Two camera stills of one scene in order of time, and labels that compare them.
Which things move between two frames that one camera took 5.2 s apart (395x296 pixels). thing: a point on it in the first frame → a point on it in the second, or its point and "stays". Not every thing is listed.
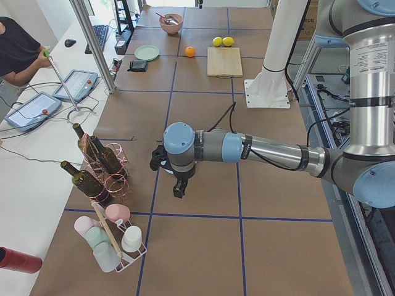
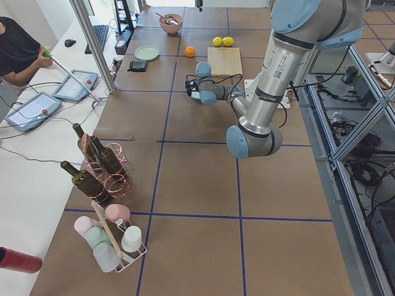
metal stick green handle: x=46 y=53 → x=47 y=53
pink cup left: x=83 y=223 stays
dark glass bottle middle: x=106 y=156 stays
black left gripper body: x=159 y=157 → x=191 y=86
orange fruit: x=190 y=52 stays
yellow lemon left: x=217 y=41 stays
